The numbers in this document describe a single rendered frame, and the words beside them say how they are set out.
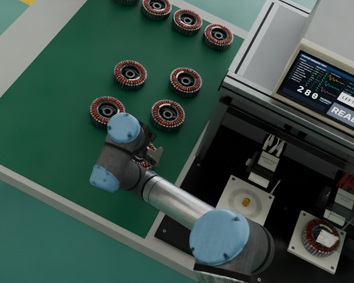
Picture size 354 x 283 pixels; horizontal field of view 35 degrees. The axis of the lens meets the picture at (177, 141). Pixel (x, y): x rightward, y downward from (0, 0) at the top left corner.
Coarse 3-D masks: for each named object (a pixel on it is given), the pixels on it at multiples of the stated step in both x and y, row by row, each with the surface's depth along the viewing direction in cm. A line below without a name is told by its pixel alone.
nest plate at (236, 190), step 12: (228, 180) 175; (240, 180) 175; (228, 192) 172; (240, 192) 173; (252, 192) 174; (264, 192) 175; (228, 204) 169; (240, 204) 170; (252, 204) 171; (264, 204) 172; (252, 216) 169; (264, 216) 170
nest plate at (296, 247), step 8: (304, 216) 173; (312, 216) 173; (296, 224) 171; (304, 224) 171; (296, 232) 169; (296, 240) 167; (288, 248) 165; (296, 248) 166; (304, 248) 166; (304, 256) 165; (312, 256) 166; (336, 256) 167; (320, 264) 165; (328, 264) 165; (336, 264) 166
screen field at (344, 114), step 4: (336, 104) 145; (332, 108) 147; (336, 108) 146; (340, 108) 146; (344, 108) 145; (328, 112) 148; (332, 112) 148; (336, 112) 147; (340, 112) 147; (344, 112) 146; (348, 112) 146; (352, 112) 145; (332, 116) 149; (336, 116) 148; (340, 116) 148; (344, 116) 147; (348, 116) 146; (352, 116) 146; (340, 120) 149; (344, 120) 148; (348, 120) 147; (352, 120) 147; (348, 124) 148; (352, 124) 148
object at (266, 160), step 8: (272, 144) 171; (264, 152) 166; (256, 160) 165; (264, 160) 164; (272, 160) 165; (280, 160) 166; (256, 168) 164; (264, 168) 162; (272, 168) 163; (256, 176) 165; (264, 176) 165; (272, 176) 163; (264, 184) 164
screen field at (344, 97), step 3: (342, 93) 142; (345, 93) 142; (339, 96) 143; (342, 96) 143; (345, 96) 142; (348, 96) 142; (339, 99) 144; (342, 99) 143; (345, 99) 143; (348, 99) 142; (351, 99) 142; (345, 102) 144; (348, 102) 143; (351, 102) 143; (351, 105) 143
